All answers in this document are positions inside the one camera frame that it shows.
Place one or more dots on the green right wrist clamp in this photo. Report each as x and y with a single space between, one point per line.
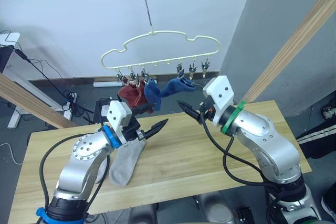
232 119

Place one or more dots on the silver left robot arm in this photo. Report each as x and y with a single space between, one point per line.
78 166

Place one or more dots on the blue left wrist clamp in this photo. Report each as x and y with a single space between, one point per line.
111 136

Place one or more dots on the grey rounded shape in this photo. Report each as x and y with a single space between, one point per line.
215 208

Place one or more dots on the dark red sock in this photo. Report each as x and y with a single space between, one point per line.
127 95

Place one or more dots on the blue sock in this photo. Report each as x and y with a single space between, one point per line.
152 94
173 87

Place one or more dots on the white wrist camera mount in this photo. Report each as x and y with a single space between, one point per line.
115 113
220 93

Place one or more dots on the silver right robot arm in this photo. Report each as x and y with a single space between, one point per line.
273 150

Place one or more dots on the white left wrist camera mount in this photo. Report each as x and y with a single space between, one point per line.
115 113

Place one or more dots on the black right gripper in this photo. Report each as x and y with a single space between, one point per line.
208 110

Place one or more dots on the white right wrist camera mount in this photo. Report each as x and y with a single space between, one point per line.
220 93

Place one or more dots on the metal hanger clip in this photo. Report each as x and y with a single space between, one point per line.
134 77
119 77
193 72
206 66
180 71
145 75

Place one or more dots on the person's dark trouser leg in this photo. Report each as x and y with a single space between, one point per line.
320 142

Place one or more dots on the white desk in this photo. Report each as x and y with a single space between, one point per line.
13 39

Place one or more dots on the blue left forearm clamp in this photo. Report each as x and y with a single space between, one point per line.
43 214

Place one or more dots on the bright red sock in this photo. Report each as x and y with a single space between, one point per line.
140 98

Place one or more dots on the grey sock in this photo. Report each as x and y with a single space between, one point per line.
123 163
103 172

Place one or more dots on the small white power strip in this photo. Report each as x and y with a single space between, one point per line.
71 98

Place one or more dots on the cream plastic clip hanger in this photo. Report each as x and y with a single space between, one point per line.
152 32

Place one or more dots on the person's sneaker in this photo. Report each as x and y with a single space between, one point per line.
329 204
329 111

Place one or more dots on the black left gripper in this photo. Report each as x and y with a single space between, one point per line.
132 132

